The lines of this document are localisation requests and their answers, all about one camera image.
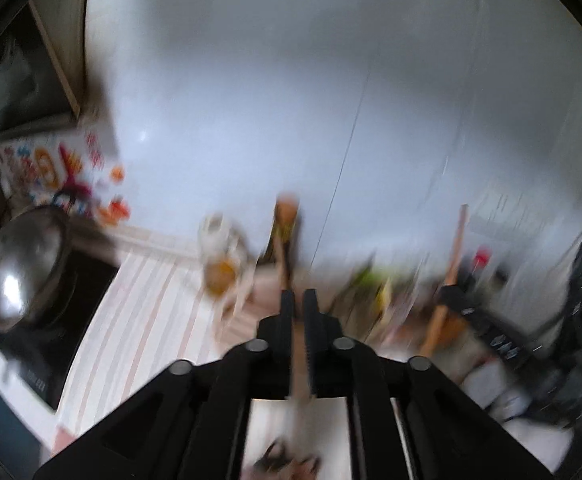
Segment black induction cooktop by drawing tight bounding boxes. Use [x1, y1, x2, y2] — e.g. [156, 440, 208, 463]
[0, 247, 120, 411]

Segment striped cat print table mat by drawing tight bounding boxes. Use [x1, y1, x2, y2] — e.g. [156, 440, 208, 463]
[51, 247, 472, 480]

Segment oil dispenser bottle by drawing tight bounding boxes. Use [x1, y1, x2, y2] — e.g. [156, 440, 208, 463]
[198, 212, 248, 302]

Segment colourful wall stickers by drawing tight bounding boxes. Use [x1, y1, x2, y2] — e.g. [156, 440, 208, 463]
[0, 130, 132, 228]

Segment black range hood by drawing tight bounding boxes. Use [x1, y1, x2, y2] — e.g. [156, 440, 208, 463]
[0, 0, 84, 148]

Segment blue kitchen cabinet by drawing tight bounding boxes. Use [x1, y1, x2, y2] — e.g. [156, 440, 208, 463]
[0, 355, 56, 480]

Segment steel wok with lid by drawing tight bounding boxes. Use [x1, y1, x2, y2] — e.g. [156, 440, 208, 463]
[0, 206, 70, 332]

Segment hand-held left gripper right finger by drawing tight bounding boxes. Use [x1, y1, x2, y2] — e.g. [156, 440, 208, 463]
[305, 289, 554, 480]

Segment wooden chopstick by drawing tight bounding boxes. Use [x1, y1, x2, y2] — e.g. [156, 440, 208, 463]
[272, 235, 317, 461]
[418, 204, 472, 358]

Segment cream cylindrical utensil holder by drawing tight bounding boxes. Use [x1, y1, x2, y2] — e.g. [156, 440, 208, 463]
[216, 272, 352, 480]

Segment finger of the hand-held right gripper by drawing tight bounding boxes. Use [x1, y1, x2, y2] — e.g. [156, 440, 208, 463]
[438, 284, 522, 361]

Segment clear plastic organizer bin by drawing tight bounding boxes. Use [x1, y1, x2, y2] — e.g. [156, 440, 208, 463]
[331, 257, 424, 338]

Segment dark bottle with gold cap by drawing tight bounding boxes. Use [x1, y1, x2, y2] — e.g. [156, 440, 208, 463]
[270, 194, 303, 267]

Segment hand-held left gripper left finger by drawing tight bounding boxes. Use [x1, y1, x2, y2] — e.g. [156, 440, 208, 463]
[33, 289, 297, 480]

